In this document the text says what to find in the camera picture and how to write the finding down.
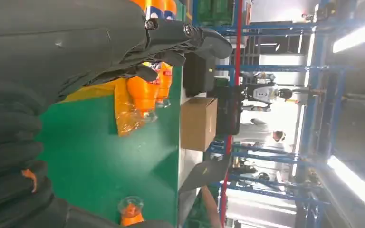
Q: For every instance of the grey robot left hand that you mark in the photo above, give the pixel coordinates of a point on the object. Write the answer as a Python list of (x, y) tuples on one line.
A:
[(59, 41)]

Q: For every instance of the orange drink bottle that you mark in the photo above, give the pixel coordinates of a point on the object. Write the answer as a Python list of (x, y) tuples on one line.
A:
[(166, 85), (157, 4), (141, 94), (131, 217)]

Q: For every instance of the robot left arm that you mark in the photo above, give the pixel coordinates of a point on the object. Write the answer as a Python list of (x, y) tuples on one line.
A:
[(9, 157)]

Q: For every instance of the yellow plastic sheet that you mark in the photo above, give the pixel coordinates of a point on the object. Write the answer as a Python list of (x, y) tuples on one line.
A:
[(121, 107)]

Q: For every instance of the green table mat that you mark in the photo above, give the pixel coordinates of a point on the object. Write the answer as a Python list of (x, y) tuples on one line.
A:
[(100, 163)]

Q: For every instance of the orange tag left sleeve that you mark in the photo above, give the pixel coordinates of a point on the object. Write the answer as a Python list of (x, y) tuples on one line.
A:
[(29, 177)]

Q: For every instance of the black carry case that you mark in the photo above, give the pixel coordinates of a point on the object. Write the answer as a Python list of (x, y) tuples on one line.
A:
[(198, 75)]

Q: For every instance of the green plastic crate stack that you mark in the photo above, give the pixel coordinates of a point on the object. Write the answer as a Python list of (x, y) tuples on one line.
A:
[(214, 11)]

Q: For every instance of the brown cardboard box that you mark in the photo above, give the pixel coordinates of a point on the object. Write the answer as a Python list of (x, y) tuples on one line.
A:
[(198, 124)]

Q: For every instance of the white table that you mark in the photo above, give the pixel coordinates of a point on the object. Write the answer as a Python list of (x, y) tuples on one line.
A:
[(187, 163)]

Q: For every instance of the blue rack with red beam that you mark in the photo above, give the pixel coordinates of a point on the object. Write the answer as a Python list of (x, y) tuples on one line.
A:
[(239, 37)]

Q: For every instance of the black equipment box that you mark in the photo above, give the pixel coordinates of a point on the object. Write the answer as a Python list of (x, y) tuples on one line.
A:
[(228, 113)]

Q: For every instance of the white humanoid robot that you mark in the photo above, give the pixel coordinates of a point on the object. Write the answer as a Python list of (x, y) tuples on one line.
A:
[(264, 93)]

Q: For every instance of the standing person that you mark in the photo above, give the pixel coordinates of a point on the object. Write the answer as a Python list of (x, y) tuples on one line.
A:
[(255, 132)]

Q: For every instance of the blue steel rack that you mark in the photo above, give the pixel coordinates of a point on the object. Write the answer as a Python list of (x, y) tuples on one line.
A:
[(311, 126)]

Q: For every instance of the ceiling light strip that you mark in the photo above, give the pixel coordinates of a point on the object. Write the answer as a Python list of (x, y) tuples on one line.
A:
[(358, 34), (355, 184)]

